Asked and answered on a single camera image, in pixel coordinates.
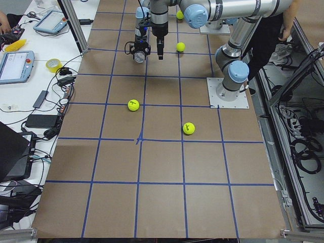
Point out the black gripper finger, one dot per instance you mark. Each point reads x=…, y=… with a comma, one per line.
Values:
x=131, y=48
x=147, y=50
x=160, y=47

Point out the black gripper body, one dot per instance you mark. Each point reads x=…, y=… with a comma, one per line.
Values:
x=159, y=32
x=140, y=46

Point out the white blue tennis ball can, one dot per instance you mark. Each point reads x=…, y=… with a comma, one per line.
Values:
x=139, y=56

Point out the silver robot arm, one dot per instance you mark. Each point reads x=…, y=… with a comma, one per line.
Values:
x=142, y=21
x=236, y=19

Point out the tennis ball table centre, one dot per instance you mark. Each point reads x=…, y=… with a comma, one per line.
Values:
x=180, y=47

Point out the tennis ball base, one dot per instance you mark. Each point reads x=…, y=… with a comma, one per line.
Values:
x=179, y=15
x=188, y=128

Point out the tennis ball far corner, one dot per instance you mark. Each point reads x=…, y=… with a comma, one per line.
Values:
x=133, y=105

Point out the tennis ball near far base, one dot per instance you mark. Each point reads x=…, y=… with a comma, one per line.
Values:
x=188, y=128

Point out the black power adapter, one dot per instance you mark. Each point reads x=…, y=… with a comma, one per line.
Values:
x=85, y=21

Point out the yellow tape roll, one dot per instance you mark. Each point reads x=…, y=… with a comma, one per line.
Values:
x=53, y=65

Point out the far blue teach pendant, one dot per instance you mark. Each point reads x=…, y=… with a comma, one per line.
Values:
x=51, y=23

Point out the blue teach pendant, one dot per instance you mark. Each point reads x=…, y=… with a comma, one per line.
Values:
x=51, y=23
x=16, y=67

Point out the yellow corn toy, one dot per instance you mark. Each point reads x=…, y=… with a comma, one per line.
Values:
x=16, y=45

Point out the person in black clothes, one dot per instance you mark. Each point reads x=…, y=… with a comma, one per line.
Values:
x=269, y=32

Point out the near blue teach pendant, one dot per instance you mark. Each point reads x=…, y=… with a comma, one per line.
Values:
x=16, y=67

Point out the black laptop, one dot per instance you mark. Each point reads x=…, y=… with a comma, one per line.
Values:
x=16, y=152

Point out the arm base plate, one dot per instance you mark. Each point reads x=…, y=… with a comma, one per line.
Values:
x=215, y=27
x=219, y=97

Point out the aluminium frame post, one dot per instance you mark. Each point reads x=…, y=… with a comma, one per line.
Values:
x=74, y=25

